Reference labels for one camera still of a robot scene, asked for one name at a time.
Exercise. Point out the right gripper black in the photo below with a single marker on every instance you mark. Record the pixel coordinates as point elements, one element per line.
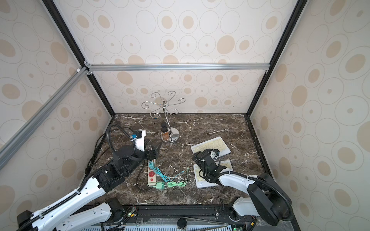
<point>199,157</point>

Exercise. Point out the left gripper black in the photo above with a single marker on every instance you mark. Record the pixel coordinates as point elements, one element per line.
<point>151,154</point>

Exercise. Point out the beige power strip red sockets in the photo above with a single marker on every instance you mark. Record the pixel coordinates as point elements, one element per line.
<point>151,174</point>

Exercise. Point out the green plug adapter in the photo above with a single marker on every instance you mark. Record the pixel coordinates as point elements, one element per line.
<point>160,185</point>

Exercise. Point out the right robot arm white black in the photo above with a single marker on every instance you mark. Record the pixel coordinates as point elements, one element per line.
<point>266,199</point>

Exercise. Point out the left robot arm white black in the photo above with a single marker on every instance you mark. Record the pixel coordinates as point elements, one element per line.
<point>98,183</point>

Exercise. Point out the chrome mug tree stand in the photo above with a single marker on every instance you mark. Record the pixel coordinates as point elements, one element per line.
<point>163,108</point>

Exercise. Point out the amber bottle black cap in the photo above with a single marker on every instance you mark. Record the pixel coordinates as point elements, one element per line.
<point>165,135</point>

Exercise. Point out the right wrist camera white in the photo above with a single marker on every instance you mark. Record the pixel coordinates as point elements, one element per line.
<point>214,154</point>

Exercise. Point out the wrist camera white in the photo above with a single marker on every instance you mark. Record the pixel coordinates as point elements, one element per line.
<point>138,139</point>
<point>214,154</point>

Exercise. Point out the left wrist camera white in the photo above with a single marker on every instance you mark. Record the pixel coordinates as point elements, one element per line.
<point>138,139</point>

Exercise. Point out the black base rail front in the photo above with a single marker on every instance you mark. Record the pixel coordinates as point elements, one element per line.
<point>166,218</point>

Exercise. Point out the left diagonal aluminium frame bar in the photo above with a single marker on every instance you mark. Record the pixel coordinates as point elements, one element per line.
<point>16,141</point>

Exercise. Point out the horizontal aluminium frame bar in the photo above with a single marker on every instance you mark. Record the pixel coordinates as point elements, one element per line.
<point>177,67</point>

